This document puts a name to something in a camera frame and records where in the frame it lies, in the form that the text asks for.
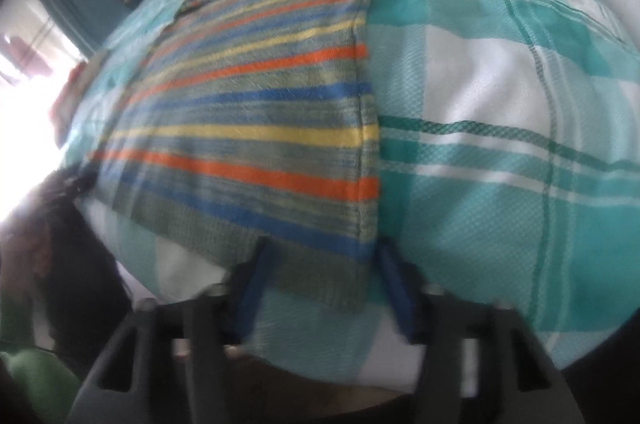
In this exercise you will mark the striped knit sweater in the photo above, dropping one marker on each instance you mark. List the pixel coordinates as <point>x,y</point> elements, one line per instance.
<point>249,120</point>

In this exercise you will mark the teal plaid bedspread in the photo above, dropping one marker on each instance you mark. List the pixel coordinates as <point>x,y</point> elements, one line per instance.
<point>508,169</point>

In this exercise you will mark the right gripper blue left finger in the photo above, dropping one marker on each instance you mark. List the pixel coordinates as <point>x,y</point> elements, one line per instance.
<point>168,363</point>

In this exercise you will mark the red folded garment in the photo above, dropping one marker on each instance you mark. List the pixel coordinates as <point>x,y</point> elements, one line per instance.
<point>63,107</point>

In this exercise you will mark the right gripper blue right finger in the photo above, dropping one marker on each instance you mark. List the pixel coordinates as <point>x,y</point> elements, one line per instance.
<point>481,364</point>

